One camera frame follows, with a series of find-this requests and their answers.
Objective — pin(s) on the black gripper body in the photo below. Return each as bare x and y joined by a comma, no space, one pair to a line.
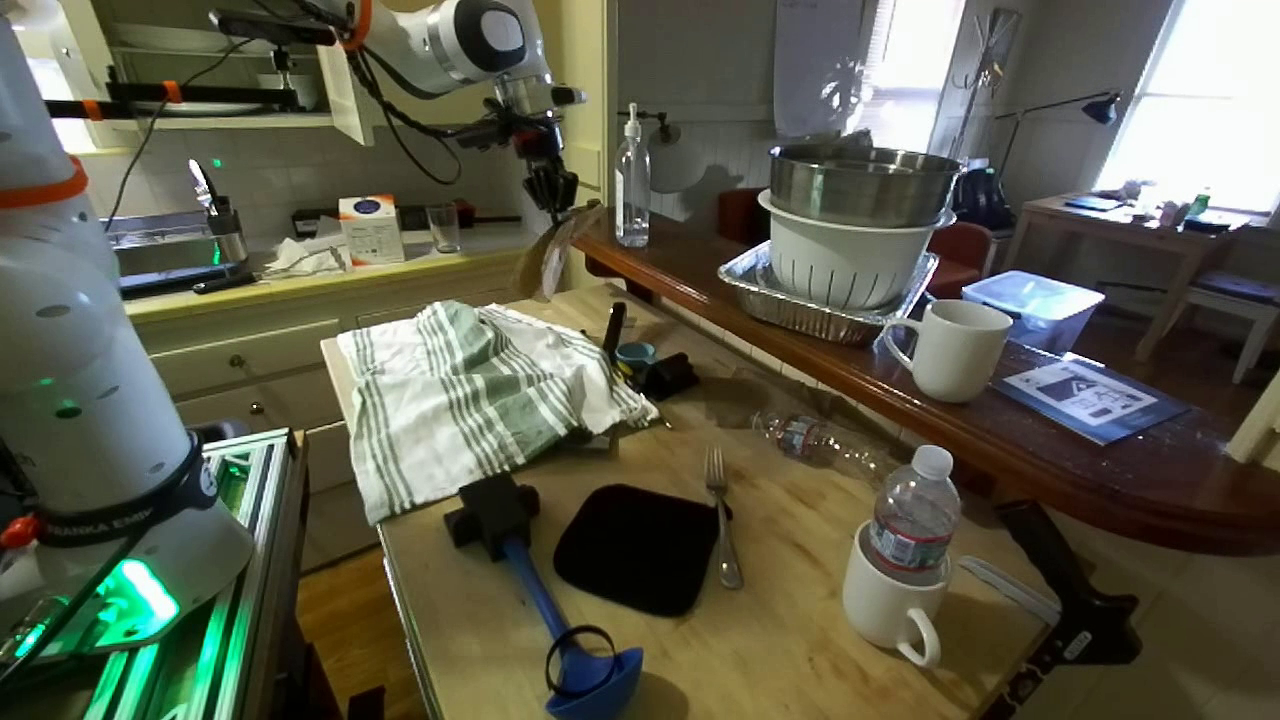
541,140

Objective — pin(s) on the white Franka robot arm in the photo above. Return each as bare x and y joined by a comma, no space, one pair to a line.
83,373

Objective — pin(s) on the clear pump soap bottle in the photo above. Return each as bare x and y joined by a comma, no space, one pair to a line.
632,184

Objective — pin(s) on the clear plastic water bottle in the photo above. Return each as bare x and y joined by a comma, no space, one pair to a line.
912,523

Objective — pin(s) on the white mug holding bottle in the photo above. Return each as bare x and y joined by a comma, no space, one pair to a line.
882,605

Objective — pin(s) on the black stick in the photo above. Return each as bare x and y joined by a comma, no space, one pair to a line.
614,333

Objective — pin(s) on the small white box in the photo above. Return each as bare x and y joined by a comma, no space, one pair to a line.
369,231

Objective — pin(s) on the teal measuring spoon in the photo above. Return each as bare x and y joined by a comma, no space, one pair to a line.
639,357

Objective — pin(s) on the small black object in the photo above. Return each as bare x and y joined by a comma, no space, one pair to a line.
665,376

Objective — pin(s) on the white green striped towel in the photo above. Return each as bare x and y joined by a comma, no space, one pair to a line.
455,401

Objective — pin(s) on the aluminium foil tray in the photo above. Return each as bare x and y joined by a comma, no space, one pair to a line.
785,308

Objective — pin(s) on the white plastic colander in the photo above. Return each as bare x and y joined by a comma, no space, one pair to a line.
846,261

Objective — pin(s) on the metal mixing bowl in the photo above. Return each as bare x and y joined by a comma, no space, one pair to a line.
863,184

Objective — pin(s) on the cream cabinet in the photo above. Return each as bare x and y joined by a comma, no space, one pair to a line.
243,361

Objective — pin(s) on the crumpled clear plastic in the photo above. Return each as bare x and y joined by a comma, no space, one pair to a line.
813,437

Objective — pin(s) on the black square cloth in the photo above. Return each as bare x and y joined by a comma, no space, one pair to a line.
639,546

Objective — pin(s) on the grey desktop device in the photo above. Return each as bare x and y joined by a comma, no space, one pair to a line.
167,247

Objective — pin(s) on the red chair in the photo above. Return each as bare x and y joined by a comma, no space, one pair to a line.
963,252

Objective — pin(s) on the dark blue bag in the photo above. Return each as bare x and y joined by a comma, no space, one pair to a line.
981,199

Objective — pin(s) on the plain white mug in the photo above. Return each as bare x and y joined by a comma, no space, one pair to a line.
963,352

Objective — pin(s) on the clear lidded plastic container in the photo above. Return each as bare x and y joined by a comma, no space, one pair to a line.
1033,306

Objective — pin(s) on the black desk lamp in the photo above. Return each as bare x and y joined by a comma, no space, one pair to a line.
1103,108

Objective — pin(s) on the wooden desk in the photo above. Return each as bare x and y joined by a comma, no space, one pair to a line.
1104,226

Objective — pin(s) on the blue printed booklet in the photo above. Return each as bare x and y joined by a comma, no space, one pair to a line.
1087,401

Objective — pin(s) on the dark brown wooden counter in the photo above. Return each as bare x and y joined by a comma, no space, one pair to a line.
1065,467

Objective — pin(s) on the wooden chair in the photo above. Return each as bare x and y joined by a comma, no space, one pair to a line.
1242,294

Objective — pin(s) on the cream wall cupboard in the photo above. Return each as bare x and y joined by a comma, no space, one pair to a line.
340,94

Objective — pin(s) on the black stereo camera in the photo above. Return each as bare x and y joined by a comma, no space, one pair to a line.
275,27

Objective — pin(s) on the black camera boom rod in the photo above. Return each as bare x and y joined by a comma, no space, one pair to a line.
203,96

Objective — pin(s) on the aluminium robot stand frame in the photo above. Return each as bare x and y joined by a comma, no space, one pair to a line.
243,584

